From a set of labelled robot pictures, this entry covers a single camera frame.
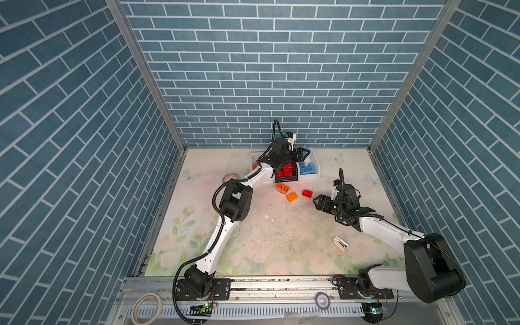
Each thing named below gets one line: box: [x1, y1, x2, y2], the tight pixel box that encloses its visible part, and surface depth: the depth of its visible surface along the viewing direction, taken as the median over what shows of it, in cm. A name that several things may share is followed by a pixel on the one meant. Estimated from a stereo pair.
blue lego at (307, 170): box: [299, 167, 317, 176], surface depth 107 cm
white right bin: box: [296, 147, 321, 180], surface depth 107 cm
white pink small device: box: [333, 235, 350, 253], surface depth 86 cm
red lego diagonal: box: [282, 162, 294, 177], surface depth 110 cm
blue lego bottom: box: [307, 162, 317, 175], surface depth 109 cm
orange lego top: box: [275, 182, 291, 195], surface depth 103 cm
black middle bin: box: [274, 161, 299, 183], surface depth 106 cm
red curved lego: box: [301, 189, 313, 199], surface depth 103 cm
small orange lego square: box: [285, 191, 299, 203], surface depth 101 cm
